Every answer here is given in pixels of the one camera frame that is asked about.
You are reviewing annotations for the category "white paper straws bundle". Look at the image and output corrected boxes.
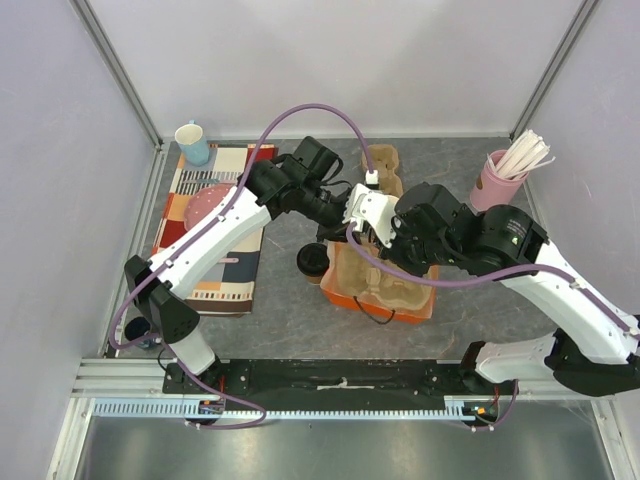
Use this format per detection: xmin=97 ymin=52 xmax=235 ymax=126
xmin=488 ymin=129 xmax=556 ymax=180

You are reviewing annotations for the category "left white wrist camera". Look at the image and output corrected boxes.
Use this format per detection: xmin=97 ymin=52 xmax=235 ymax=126
xmin=343 ymin=170 xmax=393 ymax=228

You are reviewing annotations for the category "brown cardboard cup carrier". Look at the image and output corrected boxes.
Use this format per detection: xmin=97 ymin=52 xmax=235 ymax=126
xmin=335 ymin=244 xmax=433 ymax=321

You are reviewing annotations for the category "colourful patchwork placemat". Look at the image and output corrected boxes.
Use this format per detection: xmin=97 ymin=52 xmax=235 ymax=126
xmin=151 ymin=144 xmax=263 ymax=316

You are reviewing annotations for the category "pink polka dot plate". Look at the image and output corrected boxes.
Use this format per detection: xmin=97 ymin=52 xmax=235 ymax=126
xmin=184 ymin=184 xmax=232 ymax=231

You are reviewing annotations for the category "slotted cable duct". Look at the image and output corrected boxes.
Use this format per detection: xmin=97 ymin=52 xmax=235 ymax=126
xmin=93 ymin=398 xmax=475 ymax=421

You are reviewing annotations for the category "brown paper coffee cup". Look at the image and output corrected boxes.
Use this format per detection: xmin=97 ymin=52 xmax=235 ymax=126
xmin=304 ymin=273 xmax=324 ymax=285

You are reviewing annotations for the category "lower brown cup carrier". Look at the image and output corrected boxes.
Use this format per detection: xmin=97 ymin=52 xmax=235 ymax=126
xmin=368 ymin=144 xmax=404 ymax=198

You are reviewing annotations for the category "orange paper bag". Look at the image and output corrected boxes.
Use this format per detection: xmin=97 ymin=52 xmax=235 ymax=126
xmin=319 ymin=240 xmax=441 ymax=327

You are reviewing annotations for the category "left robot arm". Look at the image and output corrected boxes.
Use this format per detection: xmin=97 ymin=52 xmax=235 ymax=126
xmin=125 ymin=137 xmax=349 ymax=393

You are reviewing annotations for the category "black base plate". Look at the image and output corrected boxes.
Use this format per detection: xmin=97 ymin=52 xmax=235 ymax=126
xmin=162 ymin=357 xmax=518 ymax=413

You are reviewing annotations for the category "pink straw holder cup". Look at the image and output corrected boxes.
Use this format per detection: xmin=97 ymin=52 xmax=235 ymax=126
xmin=470 ymin=150 xmax=526 ymax=212

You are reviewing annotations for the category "light blue mug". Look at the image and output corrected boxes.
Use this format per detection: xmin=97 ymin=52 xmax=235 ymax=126
xmin=174 ymin=120 xmax=210 ymax=167

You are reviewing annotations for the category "dark blue mug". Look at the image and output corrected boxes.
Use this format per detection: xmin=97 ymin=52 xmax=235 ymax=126
xmin=124 ymin=316 xmax=155 ymax=350

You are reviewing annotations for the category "black coffee cup lid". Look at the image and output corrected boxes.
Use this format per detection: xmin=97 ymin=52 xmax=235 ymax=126
xmin=296 ymin=242 xmax=330 ymax=277

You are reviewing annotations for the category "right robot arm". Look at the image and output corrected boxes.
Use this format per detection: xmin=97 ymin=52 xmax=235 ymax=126
xmin=375 ymin=183 xmax=639 ymax=397

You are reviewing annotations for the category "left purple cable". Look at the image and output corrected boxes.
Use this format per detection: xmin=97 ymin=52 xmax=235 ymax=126
xmin=108 ymin=102 xmax=374 ymax=431

